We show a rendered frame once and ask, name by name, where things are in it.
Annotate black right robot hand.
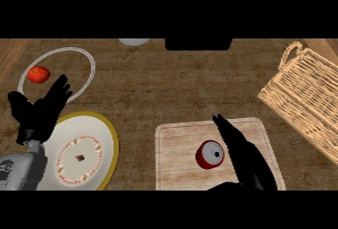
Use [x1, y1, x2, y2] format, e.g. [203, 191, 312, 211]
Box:
[207, 114, 280, 191]

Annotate white round object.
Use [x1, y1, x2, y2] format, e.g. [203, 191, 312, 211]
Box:
[117, 38, 154, 47]

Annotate white plate with yellow rim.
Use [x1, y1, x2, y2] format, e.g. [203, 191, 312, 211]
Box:
[36, 110, 120, 191]

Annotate wicker basket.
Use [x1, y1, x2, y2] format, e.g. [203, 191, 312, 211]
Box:
[257, 40, 338, 166]

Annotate pale wooden cutting board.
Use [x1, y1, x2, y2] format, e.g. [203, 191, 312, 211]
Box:
[156, 116, 288, 191]

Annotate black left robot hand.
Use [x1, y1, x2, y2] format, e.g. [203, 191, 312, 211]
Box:
[6, 73, 74, 147]

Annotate red tomato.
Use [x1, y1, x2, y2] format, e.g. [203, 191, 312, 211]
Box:
[27, 65, 52, 84]

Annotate black appliance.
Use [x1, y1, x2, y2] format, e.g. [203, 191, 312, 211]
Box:
[164, 38, 234, 51]

